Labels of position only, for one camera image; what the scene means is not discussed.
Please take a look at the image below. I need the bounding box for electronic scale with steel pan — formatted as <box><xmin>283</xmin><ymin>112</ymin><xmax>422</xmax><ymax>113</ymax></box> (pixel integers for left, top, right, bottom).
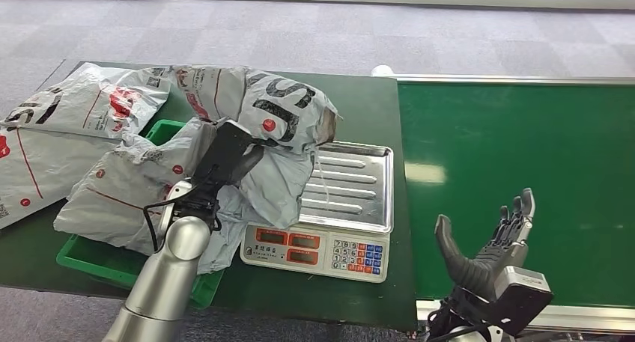
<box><xmin>240</xmin><ymin>140</ymin><xmax>395</xmax><ymax>284</ymax></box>

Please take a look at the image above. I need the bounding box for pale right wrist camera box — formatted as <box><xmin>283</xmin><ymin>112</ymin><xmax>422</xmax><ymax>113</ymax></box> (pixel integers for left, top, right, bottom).
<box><xmin>488</xmin><ymin>265</ymin><xmax>555</xmax><ymax>337</ymax></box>

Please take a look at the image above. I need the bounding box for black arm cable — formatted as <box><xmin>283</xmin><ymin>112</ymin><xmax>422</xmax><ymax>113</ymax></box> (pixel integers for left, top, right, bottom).
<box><xmin>142</xmin><ymin>193</ymin><xmax>222</xmax><ymax>254</ymax></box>
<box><xmin>425</xmin><ymin>299</ymin><xmax>497</xmax><ymax>342</ymax></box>

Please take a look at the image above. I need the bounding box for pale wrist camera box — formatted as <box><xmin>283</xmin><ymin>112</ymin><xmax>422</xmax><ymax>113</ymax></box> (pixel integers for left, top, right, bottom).
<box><xmin>157</xmin><ymin>180</ymin><xmax>195</xmax><ymax>232</ymax></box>
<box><xmin>488</xmin><ymin>265</ymin><xmax>555</xmax><ymax>337</ymax></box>

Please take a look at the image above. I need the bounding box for bulky grey courier bag package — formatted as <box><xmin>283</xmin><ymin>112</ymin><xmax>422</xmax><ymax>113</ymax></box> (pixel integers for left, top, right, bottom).
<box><xmin>53</xmin><ymin>119</ymin><xmax>219</xmax><ymax>257</ymax></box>

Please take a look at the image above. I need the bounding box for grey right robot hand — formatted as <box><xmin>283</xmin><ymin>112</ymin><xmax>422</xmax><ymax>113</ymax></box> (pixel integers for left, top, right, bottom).
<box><xmin>434</xmin><ymin>188</ymin><xmax>537</xmax><ymax>302</ymax></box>

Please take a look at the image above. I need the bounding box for silver conveyor frame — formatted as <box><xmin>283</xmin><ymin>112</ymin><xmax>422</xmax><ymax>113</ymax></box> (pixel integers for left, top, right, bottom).
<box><xmin>392</xmin><ymin>73</ymin><xmax>635</xmax><ymax>337</ymax></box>

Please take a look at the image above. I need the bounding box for green plastic basket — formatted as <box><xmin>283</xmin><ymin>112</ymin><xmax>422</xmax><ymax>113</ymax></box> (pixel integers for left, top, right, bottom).
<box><xmin>55</xmin><ymin>119</ymin><xmax>225</xmax><ymax>310</ymax></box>

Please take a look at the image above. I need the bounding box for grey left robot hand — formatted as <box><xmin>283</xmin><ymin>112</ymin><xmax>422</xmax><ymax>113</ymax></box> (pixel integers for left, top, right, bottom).
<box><xmin>177</xmin><ymin>120</ymin><xmax>265</xmax><ymax>217</ymax></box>

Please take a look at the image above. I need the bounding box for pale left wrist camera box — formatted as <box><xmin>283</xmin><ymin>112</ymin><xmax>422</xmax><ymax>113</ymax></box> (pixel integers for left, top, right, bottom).
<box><xmin>157</xmin><ymin>180</ymin><xmax>195</xmax><ymax>232</ymax></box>

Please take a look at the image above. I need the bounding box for large flat grey courier bag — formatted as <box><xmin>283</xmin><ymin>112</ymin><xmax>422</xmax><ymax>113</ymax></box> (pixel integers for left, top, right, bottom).
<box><xmin>0</xmin><ymin>126</ymin><xmax>120</xmax><ymax>230</ymax></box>

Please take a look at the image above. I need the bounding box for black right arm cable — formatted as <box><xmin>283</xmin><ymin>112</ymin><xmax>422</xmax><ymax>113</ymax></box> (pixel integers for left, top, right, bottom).
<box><xmin>425</xmin><ymin>299</ymin><xmax>497</xmax><ymax>342</ymax></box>

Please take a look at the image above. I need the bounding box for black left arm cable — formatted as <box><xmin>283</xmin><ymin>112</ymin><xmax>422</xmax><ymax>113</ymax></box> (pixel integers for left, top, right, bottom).
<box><xmin>142</xmin><ymin>193</ymin><xmax>222</xmax><ymax>254</ymax></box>

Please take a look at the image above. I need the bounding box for dark green table board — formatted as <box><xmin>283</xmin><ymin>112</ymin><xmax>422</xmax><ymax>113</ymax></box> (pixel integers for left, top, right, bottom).
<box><xmin>0</xmin><ymin>60</ymin><xmax>418</xmax><ymax>332</ymax></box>

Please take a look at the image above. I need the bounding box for grey courier bag with QR codes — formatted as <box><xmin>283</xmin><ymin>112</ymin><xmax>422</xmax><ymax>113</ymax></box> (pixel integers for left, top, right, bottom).
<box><xmin>1</xmin><ymin>61</ymin><xmax>172</xmax><ymax>141</ymax></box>

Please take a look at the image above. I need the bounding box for green conveyor belt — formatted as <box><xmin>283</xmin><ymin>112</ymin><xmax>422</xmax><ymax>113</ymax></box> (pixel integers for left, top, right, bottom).
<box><xmin>396</xmin><ymin>82</ymin><xmax>635</xmax><ymax>308</ymax></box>

